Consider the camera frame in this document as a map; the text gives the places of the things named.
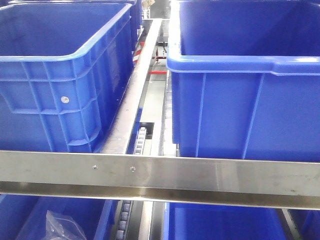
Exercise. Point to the right upper blue crate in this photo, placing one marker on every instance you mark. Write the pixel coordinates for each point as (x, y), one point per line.
(246, 79)

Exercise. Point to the low blue crate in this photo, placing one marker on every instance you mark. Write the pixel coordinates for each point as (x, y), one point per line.
(23, 217)
(188, 221)
(307, 223)

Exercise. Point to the left upper blue crate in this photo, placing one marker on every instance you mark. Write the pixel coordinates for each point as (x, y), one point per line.
(64, 68)

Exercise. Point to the roller conveyor track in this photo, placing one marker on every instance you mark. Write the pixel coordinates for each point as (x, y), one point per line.
(126, 208)

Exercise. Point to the upper stainless shelf rail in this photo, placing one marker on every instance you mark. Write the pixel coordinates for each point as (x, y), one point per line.
(272, 184)

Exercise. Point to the clear plastic bag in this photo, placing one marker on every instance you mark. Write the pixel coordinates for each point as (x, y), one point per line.
(62, 227)

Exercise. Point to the steel divider rail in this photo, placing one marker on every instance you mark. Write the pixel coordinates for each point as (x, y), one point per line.
(122, 127)

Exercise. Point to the far left blue crate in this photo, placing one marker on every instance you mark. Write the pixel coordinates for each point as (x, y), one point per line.
(135, 11)

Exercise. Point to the near low blue crate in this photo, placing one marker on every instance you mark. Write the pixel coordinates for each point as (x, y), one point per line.
(23, 217)

